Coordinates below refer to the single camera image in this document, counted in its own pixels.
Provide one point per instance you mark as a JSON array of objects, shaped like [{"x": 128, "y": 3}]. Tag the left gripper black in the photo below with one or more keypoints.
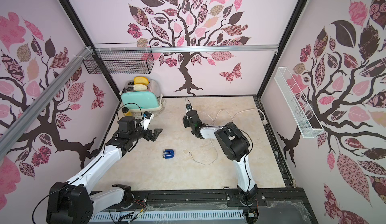
[{"x": 154, "y": 135}]

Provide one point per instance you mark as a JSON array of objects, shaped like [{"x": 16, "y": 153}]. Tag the mint green toaster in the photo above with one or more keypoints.
[{"x": 150, "y": 100}]

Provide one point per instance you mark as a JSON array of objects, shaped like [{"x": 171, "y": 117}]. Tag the aluminium rail wall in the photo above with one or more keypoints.
[
  {"x": 194, "y": 48},
  {"x": 16, "y": 130}
]

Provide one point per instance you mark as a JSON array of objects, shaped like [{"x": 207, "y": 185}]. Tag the blue electric shaver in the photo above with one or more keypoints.
[{"x": 168, "y": 154}]

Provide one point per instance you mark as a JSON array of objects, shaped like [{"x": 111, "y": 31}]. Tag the yellow bread slice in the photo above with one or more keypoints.
[{"x": 141, "y": 80}]

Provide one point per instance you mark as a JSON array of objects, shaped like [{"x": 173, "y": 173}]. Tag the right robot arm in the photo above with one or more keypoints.
[{"x": 235, "y": 146}]

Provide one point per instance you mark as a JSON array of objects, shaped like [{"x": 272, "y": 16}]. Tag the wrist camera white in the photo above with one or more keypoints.
[
  {"x": 188, "y": 107},
  {"x": 146, "y": 119}
]

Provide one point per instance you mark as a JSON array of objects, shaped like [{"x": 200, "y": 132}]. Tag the aluminium rail back wall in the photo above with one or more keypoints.
[{"x": 194, "y": 48}]

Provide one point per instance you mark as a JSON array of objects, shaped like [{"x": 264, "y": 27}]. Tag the white slotted cable duct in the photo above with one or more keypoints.
[{"x": 167, "y": 216}]

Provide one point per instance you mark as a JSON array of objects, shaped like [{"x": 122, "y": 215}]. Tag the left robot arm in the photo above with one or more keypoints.
[{"x": 73, "y": 202}]

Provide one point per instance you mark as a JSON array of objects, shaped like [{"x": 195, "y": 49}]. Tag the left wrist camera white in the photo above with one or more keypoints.
[{"x": 146, "y": 119}]

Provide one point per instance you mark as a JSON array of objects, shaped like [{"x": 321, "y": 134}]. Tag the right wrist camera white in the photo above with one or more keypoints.
[{"x": 188, "y": 107}]

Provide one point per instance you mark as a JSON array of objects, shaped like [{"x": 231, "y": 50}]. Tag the white wire shelf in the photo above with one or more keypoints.
[{"x": 301, "y": 109}]

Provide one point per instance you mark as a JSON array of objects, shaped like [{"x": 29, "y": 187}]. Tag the aluminium rail left wall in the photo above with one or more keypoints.
[{"x": 16, "y": 130}]

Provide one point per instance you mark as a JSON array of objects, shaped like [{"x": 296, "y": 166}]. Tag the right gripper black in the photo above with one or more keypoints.
[{"x": 189, "y": 114}]

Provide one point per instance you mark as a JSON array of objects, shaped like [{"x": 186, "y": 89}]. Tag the white bread slice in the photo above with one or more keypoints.
[{"x": 140, "y": 87}]

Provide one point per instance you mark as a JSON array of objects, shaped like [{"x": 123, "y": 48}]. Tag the small yellow bottle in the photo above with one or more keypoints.
[{"x": 126, "y": 112}]

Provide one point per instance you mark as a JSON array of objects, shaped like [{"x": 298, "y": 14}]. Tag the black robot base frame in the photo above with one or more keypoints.
[{"x": 271, "y": 205}]

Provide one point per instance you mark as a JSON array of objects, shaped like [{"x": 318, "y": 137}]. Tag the black wire basket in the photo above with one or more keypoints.
[{"x": 121, "y": 60}]

